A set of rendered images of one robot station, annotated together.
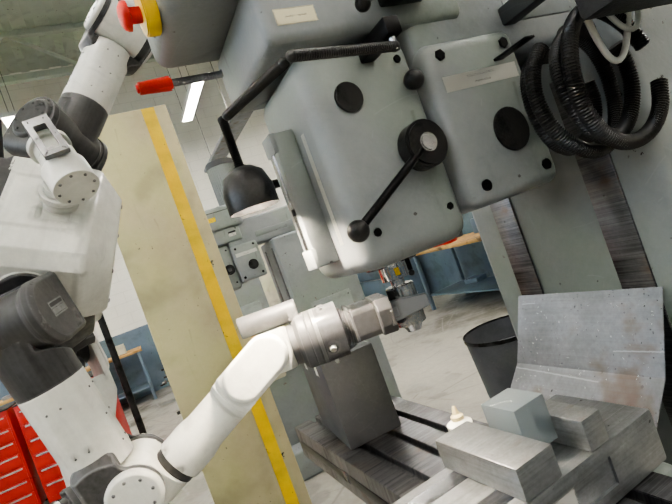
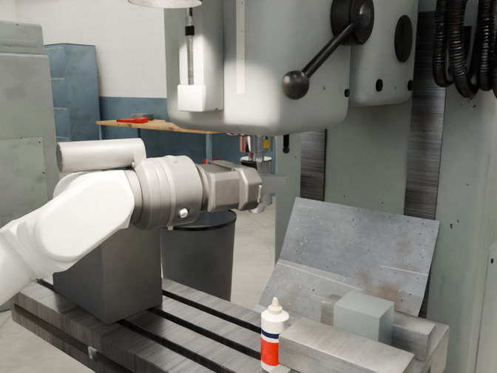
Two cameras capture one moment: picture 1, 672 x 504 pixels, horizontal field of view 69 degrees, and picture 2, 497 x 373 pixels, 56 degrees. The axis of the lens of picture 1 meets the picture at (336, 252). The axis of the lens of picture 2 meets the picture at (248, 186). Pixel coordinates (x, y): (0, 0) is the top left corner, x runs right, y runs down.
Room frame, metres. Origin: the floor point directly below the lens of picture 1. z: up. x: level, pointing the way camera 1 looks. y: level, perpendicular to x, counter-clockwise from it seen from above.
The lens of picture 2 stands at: (0.22, 0.24, 1.37)
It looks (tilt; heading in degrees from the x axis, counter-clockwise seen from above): 12 degrees down; 332
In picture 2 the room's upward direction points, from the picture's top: straight up
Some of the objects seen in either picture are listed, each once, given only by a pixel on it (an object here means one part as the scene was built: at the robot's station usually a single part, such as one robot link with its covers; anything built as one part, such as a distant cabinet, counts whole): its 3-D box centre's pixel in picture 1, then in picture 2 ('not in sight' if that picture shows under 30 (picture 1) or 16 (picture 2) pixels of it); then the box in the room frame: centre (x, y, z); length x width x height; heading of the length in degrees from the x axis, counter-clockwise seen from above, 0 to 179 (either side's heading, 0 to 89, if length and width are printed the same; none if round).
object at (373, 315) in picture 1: (353, 324); (199, 189); (0.78, 0.01, 1.23); 0.13 x 0.12 x 0.10; 5
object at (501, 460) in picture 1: (492, 456); (343, 358); (0.60, -0.10, 1.05); 0.15 x 0.06 x 0.04; 25
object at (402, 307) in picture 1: (409, 305); (268, 184); (0.75, -0.08, 1.24); 0.06 x 0.02 x 0.03; 95
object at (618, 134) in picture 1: (572, 95); (465, 31); (0.71, -0.40, 1.45); 0.18 x 0.16 x 0.21; 114
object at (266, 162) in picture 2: (399, 287); (256, 161); (0.78, -0.08, 1.26); 0.05 x 0.05 x 0.01
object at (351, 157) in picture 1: (358, 166); (259, 8); (0.79, -0.08, 1.47); 0.21 x 0.19 x 0.32; 24
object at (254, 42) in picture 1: (334, 39); not in sight; (0.80, -0.12, 1.68); 0.34 x 0.24 x 0.10; 114
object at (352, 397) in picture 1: (344, 384); (102, 248); (1.11, 0.09, 1.06); 0.22 x 0.12 x 0.20; 17
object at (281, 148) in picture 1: (300, 200); (199, 18); (0.74, 0.02, 1.45); 0.04 x 0.04 x 0.21; 24
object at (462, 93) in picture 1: (449, 139); (328, 23); (0.86, -0.26, 1.47); 0.24 x 0.19 x 0.26; 24
